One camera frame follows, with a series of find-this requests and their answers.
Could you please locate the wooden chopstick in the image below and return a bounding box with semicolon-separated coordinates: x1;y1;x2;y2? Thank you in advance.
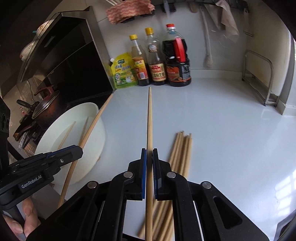
159;133;192;240
138;131;182;239
158;136;189;240
151;131;185;235
165;133;192;241

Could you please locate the person's left hand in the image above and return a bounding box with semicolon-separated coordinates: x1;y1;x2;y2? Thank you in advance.
2;196;41;241

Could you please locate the white plastic bin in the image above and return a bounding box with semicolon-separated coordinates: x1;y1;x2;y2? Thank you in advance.
35;102;106;185

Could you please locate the dark pot with lid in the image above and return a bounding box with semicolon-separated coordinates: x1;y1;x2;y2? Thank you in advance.
16;86;67;130

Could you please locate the black range hood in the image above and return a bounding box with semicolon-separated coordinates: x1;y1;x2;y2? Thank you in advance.
18;6;115;107

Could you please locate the yellow green refill pouch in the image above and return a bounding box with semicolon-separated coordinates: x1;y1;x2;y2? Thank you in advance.
111;52;138;89

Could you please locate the yellow cap soy sauce bottle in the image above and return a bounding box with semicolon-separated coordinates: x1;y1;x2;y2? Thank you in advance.
145;27;167;85

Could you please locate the yellow cap vinegar bottle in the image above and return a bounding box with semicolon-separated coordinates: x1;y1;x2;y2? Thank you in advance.
129;34;150;86

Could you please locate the hanging white brush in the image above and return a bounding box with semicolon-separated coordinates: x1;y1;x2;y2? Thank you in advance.
200;5;213;68

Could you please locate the metal cutting board rack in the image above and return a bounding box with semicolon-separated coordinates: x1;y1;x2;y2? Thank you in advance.
242;50;279;107

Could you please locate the large red cap soy jug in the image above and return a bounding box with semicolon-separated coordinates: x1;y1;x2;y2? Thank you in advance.
162;23;192;87

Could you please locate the pink checkered cloth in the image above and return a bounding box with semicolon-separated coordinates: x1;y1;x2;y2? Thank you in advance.
106;0;155;24

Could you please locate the hanging beige towel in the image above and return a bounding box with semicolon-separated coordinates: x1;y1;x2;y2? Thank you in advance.
205;0;239;43

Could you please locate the white cutting board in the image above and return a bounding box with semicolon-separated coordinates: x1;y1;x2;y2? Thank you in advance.
247;1;291;96

